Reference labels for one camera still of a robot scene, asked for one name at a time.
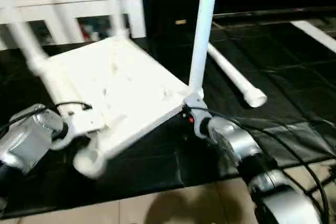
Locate white plastic table leg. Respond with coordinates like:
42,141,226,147
186,0,221,105
0,0,50,75
102,0,131,38
207,42,268,109

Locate white plastic table top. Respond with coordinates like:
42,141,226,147
33,35,206,179

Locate black work mat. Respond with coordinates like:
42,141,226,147
0,17,336,219

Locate long black bar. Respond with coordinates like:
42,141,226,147
212,6,336,21

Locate flat white board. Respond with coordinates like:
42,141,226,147
291,20,336,52

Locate white glass-door cabinet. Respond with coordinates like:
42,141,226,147
0,0,148,47

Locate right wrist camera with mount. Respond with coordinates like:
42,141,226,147
184,92,212,125

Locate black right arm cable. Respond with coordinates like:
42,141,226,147
206,110,336,220

